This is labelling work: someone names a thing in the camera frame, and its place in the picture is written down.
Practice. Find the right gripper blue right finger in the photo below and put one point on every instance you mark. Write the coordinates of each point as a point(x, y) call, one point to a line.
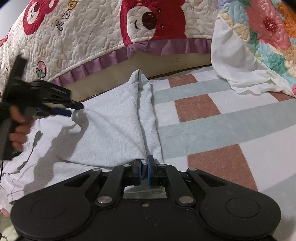
point(170, 178)

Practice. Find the white cloth pile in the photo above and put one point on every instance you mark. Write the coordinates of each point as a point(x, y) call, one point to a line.
point(233, 61)

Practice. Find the floral patchwork quilt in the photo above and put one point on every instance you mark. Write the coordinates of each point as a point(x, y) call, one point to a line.
point(268, 29)

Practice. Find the person's left hand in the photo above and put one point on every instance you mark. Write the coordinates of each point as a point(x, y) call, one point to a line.
point(19, 136)

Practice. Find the light grey abc t-shirt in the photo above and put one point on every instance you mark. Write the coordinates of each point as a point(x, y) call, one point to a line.
point(114, 128)

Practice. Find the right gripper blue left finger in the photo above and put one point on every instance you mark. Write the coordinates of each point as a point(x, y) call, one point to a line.
point(120, 177)

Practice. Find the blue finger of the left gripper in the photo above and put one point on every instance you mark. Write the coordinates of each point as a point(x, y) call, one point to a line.
point(61, 111)

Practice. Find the white quilted bear bedspread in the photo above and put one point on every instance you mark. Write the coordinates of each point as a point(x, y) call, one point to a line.
point(65, 41)

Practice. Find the checkered cartoon floor rug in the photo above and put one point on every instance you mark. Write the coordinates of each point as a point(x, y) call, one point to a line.
point(244, 138)

